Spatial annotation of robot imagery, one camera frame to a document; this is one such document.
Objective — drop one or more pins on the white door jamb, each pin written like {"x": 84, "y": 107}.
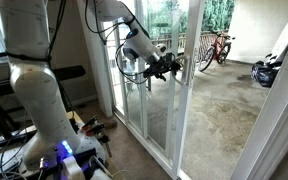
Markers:
{"x": 277, "y": 133}

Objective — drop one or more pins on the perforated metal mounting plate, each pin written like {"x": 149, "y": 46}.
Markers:
{"x": 92, "y": 145}

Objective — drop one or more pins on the red bicycle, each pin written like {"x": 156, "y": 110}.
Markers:
{"x": 221, "y": 50}

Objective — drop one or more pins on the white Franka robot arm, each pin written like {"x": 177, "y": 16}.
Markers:
{"x": 37, "y": 93}

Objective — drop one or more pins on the black padded bench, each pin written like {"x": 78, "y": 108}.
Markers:
{"x": 70, "y": 71}

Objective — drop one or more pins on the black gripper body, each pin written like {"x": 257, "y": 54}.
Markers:
{"x": 159, "y": 68}

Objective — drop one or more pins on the white screen door bar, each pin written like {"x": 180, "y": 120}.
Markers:
{"x": 170, "y": 110}

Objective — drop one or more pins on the white framed sliding glass door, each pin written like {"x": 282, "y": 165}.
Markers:
{"x": 187, "y": 110}

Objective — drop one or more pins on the green hedge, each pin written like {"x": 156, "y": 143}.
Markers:
{"x": 217, "y": 15}

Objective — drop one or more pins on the fixed glass door panel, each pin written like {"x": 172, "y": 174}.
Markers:
{"x": 143, "y": 106}

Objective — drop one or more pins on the wooden deck railing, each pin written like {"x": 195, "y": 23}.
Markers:
{"x": 206, "y": 38}

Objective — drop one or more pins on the white door sill track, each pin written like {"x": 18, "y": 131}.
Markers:
{"x": 157, "y": 155}

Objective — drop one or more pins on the black bag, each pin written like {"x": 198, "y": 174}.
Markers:
{"x": 265, "y": 75}

